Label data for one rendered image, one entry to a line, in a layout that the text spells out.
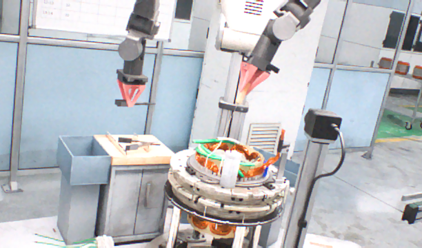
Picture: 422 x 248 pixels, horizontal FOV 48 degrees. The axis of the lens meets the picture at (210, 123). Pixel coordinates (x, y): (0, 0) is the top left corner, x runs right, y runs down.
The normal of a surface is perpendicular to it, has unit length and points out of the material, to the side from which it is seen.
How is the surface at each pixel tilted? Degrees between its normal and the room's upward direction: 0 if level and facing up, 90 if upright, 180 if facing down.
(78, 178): 90
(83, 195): 90
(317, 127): 90
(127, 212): 90
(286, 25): 80
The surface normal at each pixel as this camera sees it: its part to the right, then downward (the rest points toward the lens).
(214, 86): -0.81, 0.01
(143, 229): 0.48, 0.32
